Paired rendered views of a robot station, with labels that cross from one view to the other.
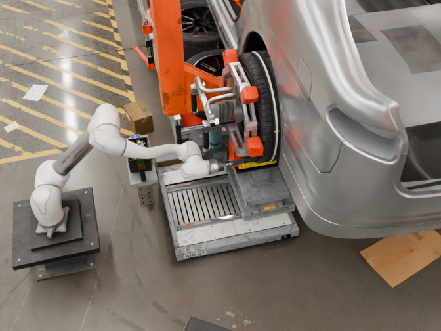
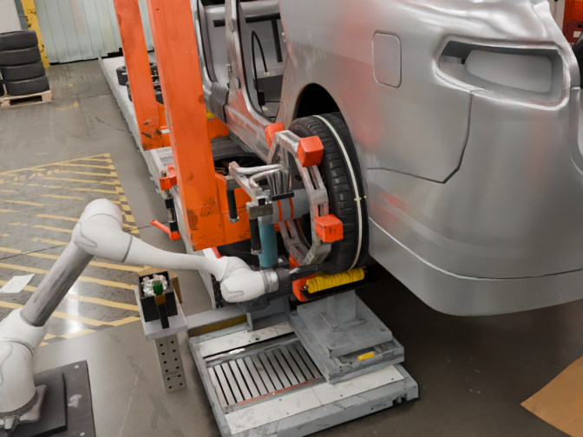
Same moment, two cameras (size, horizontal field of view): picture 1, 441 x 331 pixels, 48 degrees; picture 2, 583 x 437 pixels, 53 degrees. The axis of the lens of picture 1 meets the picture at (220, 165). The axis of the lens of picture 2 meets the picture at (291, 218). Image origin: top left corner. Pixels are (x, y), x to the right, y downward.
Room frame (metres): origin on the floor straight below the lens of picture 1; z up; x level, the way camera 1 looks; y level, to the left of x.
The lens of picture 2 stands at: (0.04, 0.08, 1.76)
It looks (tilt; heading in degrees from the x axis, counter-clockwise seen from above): 24 degrees down; 356
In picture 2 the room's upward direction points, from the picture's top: 5 degrees counter-clockwise
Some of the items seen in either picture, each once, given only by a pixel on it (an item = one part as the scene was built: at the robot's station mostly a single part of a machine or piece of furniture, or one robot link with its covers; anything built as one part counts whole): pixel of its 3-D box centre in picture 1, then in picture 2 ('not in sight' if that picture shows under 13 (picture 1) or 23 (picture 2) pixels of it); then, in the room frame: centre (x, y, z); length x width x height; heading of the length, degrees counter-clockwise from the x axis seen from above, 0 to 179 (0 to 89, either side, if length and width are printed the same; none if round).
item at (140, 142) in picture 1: (138, 154); (156, 294); (2.26, 0.52, 0.51); 0.20 x 0.14 x 0.13; 11
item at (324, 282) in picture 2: (257, 161); (335, 279); (2.20, -0.23, 0.51); 0.29 x 0.06 x 0.06; 104
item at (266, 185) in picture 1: (260, 167); (341, 300); (2.33, -0.27, 0.32); 0.40 x 0.30 x 0.28; 14
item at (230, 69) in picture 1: (238, 110); (297, 200); (2.29, -0.11, 0.85); 0.54 x 0.07 x 0.54; 14
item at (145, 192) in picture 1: (142, 179); (167, 346); (2.31, 0.54, 0.21); 0.10 x 0.10 x 0.42; 14
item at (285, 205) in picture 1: (258, 185); (343, 335); (2.33, -0.27, 0.13); 0.50 x 0.36 x 0.10; 14
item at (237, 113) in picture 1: (226, 112); (280, 204); (2.27, -0.04, 0.85); 0.21 x 0.14 x 0.14; 104
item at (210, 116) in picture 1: (222, 100); (271, 172); (2.16, -0.01, 1.03); 0.19 x 0.18 x 0.11; 104
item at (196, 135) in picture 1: (220, 148); (278, 292); (2.58, 0.00, 0.26); 0.42 x 0.18 x 0.35; 104
